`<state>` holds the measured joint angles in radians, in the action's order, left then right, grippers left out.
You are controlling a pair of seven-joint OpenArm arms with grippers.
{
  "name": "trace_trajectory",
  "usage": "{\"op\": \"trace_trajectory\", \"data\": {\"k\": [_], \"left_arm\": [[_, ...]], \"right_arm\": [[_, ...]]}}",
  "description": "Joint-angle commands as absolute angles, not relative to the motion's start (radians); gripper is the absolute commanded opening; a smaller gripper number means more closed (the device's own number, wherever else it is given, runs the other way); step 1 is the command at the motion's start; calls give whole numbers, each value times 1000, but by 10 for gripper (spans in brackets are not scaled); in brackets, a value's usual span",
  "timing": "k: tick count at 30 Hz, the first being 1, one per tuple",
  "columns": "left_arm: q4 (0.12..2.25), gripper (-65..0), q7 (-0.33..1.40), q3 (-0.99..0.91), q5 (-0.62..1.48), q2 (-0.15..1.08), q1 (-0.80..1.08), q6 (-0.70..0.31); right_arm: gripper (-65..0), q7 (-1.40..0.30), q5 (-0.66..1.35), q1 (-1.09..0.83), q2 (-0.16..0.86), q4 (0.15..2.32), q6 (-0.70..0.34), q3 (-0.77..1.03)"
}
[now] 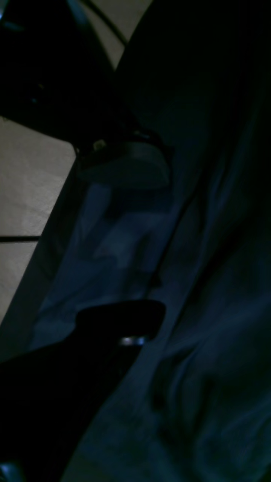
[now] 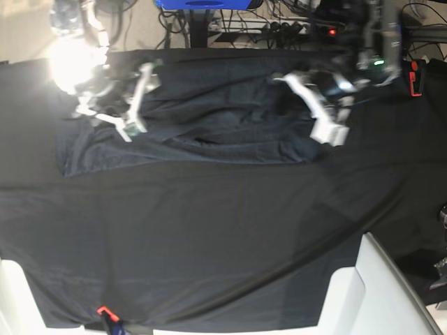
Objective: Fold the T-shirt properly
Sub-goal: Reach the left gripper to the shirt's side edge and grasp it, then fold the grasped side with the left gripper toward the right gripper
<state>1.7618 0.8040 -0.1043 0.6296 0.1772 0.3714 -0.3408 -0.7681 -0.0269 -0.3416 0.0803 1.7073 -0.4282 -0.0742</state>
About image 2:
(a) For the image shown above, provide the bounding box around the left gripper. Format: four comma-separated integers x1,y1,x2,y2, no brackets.
303,69,358,105

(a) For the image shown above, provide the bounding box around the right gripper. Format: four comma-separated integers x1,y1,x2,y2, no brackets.
80,68,161,115

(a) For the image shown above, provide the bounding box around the dark grey T-shirt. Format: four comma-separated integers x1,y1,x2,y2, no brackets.
56,57,330,177

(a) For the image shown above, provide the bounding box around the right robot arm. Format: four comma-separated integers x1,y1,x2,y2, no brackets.
49,1,162,123

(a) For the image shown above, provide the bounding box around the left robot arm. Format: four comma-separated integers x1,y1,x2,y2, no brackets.
300,1,402,105

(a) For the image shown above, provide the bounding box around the white power strip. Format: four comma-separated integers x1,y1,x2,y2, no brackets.
207,17,346,36

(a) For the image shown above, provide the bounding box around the red black clamp right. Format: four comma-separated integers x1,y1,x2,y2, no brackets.
409,59,427,97

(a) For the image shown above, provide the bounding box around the round grey floor base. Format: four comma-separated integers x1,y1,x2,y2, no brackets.
96,0,138,15

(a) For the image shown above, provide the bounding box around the blue plastic box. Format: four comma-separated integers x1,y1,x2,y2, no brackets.
155,0,252,10

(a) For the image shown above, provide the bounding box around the black table cloth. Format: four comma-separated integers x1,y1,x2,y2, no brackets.
1,50,446,332

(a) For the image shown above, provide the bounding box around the red blue clamp bottom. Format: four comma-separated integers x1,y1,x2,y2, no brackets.
96,306,127,335

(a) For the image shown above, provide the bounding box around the white panel left corner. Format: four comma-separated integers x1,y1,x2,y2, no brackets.
1,260,86,335

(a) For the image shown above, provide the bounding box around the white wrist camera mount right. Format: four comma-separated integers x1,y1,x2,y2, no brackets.
75,61,161,142

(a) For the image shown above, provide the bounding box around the black table leg post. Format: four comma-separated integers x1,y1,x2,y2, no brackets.
186,10,214,48

